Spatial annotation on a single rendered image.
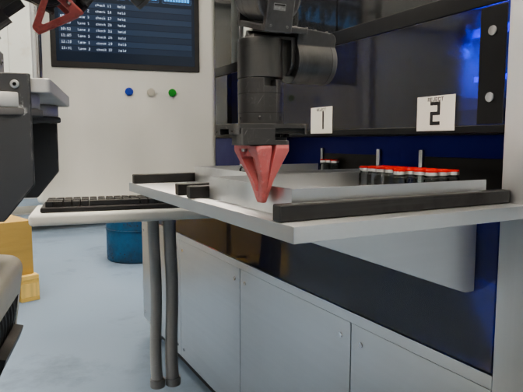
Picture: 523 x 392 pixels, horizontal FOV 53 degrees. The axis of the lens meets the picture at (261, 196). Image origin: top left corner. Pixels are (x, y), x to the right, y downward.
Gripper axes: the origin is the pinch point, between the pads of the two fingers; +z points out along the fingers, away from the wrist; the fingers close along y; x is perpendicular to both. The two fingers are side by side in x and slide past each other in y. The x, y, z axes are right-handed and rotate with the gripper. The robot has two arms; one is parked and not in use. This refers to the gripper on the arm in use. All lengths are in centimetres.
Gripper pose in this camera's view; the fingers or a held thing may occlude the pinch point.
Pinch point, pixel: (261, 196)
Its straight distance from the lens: 67.0
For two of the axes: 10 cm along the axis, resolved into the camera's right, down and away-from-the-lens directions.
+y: 8.8, -0.6, 4.7
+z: 0.1, 9.9, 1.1
